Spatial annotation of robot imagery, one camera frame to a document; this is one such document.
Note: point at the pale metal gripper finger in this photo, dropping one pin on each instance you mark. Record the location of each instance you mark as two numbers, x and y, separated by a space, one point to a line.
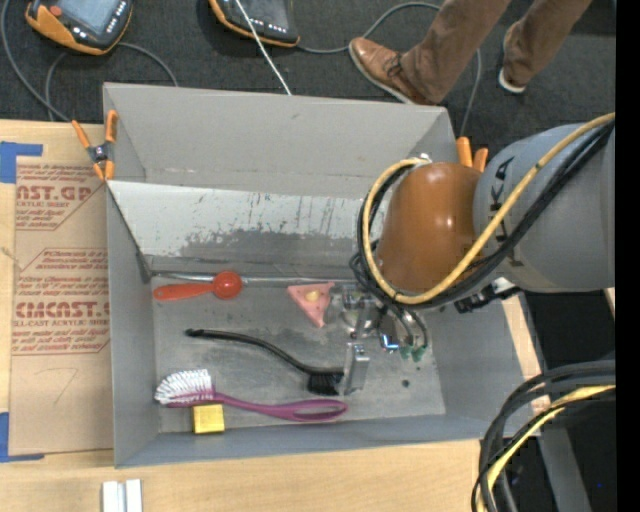
356 372

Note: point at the pink triangular toy sandwich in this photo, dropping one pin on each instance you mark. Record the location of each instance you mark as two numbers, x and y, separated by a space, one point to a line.
312 300

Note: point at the red measuring spoon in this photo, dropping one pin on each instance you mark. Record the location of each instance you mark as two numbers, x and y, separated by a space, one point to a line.
227 285

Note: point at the purple dish brush white bristles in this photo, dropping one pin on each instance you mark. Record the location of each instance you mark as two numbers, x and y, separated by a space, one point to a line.
260 406

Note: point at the yellow square block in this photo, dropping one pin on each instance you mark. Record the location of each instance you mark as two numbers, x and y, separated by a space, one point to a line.
208 419

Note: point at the brown cardboard board red print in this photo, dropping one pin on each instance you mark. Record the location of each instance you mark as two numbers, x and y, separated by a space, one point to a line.
60 280

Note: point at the grey metal bin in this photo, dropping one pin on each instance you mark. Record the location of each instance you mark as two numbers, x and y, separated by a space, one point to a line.
280 350

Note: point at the person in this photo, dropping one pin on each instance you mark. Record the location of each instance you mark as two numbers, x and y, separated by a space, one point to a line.
450 45

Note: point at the black cylinder on white bracket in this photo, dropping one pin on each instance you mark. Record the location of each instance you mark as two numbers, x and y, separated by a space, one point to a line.
472 301

